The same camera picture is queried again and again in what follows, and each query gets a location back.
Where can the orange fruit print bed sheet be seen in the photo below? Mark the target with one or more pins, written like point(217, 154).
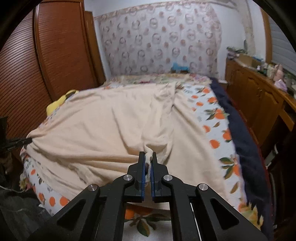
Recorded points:
point(215, 120)

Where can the beige garment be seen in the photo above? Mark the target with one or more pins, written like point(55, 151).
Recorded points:
point(104, 127)

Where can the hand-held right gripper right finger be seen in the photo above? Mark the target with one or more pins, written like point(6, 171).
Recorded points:
point(152, 185)

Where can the pink doll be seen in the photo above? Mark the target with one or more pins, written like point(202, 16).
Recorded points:
point(279, 73)

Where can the navy blue blanket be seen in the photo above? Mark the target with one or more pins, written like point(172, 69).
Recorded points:
point(245, 143)

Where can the floral blanket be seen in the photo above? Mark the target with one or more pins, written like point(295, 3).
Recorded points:
point(138, 80)

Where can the cardboard box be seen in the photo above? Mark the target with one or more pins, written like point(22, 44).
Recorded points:
point(245, 59)

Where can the window blind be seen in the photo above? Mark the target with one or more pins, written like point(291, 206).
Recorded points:
point(283, 46)

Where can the wooden louvered wardrobe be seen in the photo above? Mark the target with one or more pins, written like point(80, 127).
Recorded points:
point(57, 46)

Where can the white container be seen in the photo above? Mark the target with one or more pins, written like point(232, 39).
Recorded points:
point(271, 155)

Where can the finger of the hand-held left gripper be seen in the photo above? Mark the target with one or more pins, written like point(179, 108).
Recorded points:
point(22, 140)
point(16, 146)

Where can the wooden cabinet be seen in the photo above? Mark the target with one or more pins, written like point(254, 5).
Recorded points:
point(254, 92)

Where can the small blue object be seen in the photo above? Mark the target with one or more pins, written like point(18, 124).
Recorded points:
point(180, 67)

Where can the yellow plush toy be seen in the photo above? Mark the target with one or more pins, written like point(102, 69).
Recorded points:
point(57, 104)

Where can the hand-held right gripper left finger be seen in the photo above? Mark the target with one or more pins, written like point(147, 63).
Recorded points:
point(143, 185)

